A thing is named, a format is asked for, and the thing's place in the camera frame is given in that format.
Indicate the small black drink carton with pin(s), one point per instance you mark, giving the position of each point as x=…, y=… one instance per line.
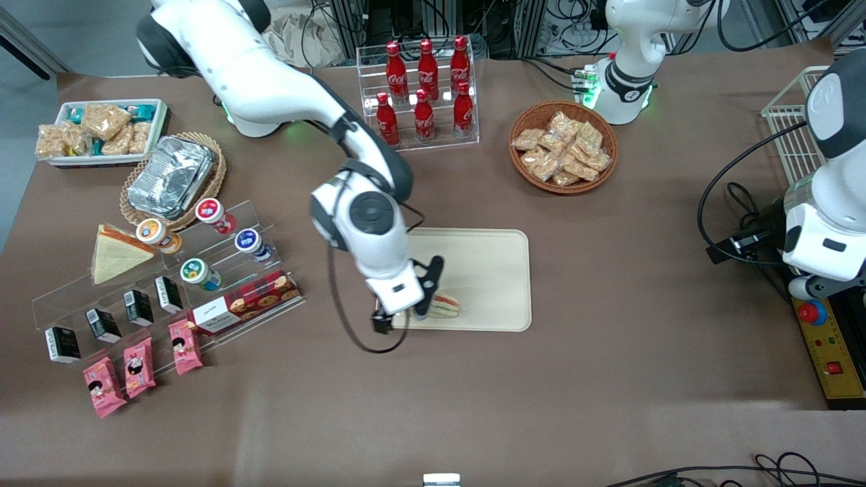
x=103, y=325
x=139, y=308
x=62, y=345
x=168, y=294

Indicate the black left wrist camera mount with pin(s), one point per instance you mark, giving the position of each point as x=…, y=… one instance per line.
x=744, y=241

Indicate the red tartan cookie box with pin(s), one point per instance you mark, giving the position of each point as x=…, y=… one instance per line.
x=243, y=303

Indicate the large brown granola snack packet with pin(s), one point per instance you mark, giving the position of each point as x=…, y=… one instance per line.
x=105, y=120

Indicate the clear acrylic stepped display stand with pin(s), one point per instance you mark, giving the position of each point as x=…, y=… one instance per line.
x=230, y=260

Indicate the red lid yoghurt cup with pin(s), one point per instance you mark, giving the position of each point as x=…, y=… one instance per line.
x=214, y=213

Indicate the pink snack packet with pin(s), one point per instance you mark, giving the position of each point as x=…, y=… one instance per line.
x=139, y=367
x=103, y=387
x=185, y=348

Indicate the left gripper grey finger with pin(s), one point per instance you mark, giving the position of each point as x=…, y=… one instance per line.
x=810, y=287

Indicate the clear wrapped rice cracker packet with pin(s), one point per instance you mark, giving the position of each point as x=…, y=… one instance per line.
x=590, y=137
x=599, y=161
x=553, y=143
x=580, y=168
x=541, y=164
x=528, y=139
x=565, y=124
x=565, y=178

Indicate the beige rectangular serving tray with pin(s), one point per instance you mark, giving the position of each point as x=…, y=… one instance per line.
x=487, y=277

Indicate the red cola bottle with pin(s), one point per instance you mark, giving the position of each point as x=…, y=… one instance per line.
x=460, y=62
x=427, y=64
x=424, y=119
x=463, y=113
x=396, y=66
x=389, y=122

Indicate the green lid yoghurt cup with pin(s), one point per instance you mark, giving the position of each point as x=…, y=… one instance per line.
x=197, y=272

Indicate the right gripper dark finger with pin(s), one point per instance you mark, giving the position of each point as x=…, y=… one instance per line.
x=382, y=324

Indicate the ham vegetable sandwich wedge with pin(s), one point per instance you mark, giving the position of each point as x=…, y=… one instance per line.
x=446, y=308

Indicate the round brown wicker basket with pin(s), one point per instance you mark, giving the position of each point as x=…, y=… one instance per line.
x=524, y=177

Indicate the white rectangular plastic bin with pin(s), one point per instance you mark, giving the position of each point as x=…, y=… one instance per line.
x=159, y=132

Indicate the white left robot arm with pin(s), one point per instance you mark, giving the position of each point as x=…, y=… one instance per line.
x=629, y=40

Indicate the teal snack packet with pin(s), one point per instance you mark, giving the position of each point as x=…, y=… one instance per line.
x=143, y=111
x=75, y=114

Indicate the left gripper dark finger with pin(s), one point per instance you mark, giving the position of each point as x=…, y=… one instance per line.
x=852, y=287

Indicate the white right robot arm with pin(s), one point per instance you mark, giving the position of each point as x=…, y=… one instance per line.
x=270, y=88

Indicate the clear acrylic bottle rack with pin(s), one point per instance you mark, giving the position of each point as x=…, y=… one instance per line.
x=440, y=145

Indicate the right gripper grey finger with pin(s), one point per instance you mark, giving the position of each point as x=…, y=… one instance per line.
x=421, y=311

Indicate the orange lid yoghurt cup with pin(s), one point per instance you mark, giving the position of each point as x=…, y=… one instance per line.
x=154, y=233

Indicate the yellow control box red button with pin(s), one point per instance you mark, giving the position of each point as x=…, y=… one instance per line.
x=835, y=368

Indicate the oval light wicker basket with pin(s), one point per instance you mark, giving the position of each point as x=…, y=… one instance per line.
x=215, y=179

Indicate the wrapped white bread sandwich wedge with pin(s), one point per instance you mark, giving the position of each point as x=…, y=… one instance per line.
x=118, y=256

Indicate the aluminium foil lidded container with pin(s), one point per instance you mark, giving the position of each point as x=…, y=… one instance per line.
x=169, y=176

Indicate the blue lid yoghurt cup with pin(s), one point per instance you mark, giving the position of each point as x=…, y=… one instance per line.
x=251, y=242

